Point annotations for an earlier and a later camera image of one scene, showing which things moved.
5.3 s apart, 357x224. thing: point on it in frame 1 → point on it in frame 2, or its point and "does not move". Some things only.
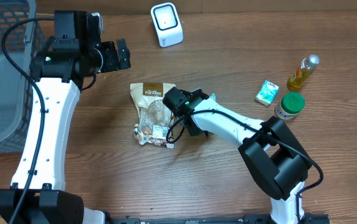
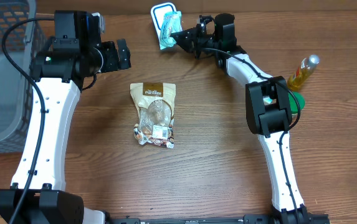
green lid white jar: x=290 y=104 does not move
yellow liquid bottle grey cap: x=305 y=68 does not move
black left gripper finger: x=124 y=55 does not move
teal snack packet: x=214 y=96 → x=172 y=23
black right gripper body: x=195 y=128 → x=199 y=38
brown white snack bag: x=154 y=117 does not move
